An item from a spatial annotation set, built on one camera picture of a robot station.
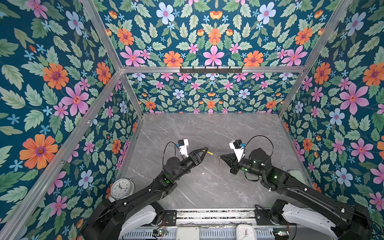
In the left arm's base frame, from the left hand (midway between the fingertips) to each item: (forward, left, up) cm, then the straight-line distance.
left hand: (209, 148), depth 68 cm
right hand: (-2, -6, -4) cm, 7 cm away
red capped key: (-3, -5, -6) cm, 9 cm away
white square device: (-30, +12, -26) cm, 41 cm away
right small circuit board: (-33, -33, -28) cm, 54 cm away
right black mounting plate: (-26, -25, -26) cm, 45 cm away
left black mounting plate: (-23, +21, -27) cm, 41 cm away
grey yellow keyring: (-1, -1, -3) cm, 4 cm away
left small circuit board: (-29, +24, -27) cm, 46 cm away
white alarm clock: (-7, +48, -24) cm, 54 cm away
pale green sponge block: (-6, -51, -25) cm, 57 cm away
